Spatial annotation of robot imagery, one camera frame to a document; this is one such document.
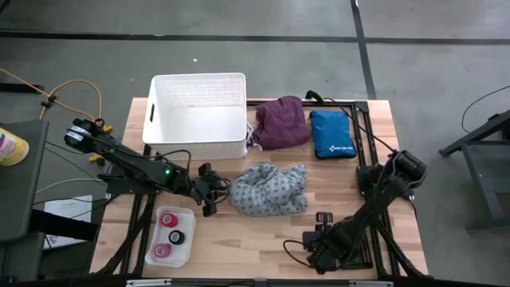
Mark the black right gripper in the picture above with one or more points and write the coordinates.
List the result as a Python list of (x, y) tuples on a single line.
[(320, 243)]

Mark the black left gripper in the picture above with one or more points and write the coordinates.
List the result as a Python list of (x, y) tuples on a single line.
[(205, 189)]

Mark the pink bandage roll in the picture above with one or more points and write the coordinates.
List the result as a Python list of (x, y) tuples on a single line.
[(169, 220), (162, 250)]

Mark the grey patterned cloth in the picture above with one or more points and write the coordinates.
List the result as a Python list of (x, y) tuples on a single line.
[(267, 191)]

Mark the purple cloth white trim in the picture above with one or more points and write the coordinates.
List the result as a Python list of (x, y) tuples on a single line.
[(281, 123)]

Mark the blue first aid pouch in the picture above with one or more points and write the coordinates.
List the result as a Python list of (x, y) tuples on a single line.
[(330, 133)]

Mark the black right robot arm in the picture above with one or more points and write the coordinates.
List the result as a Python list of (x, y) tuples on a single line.
[(370, 207)]

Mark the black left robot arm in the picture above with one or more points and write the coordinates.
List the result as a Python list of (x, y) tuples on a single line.
[(131, 167)]

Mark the white perforated plastic basket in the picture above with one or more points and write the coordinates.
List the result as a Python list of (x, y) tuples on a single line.
[(199, 123)]

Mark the clear plastic tray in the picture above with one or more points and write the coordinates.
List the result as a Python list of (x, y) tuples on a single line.
[(187, 223)]

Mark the black perforated tray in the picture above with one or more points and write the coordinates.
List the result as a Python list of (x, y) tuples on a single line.
[(366, 255)]

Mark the white paper sheet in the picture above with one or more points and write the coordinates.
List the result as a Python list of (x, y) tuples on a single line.
[(67, 207)]

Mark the black metal stand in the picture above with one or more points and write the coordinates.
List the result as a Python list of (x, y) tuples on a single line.
[(482, 167)]

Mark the dark grey side table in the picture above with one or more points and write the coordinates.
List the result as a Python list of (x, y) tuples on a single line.
[(20, 191)]

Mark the yellow wipes canister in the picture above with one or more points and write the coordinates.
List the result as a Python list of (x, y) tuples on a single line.
[(12, 147)]

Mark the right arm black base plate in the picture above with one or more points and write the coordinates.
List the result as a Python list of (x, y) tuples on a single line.
[(364, 187)]

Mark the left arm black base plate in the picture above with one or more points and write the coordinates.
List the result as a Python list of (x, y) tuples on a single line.
[(119, 187)]

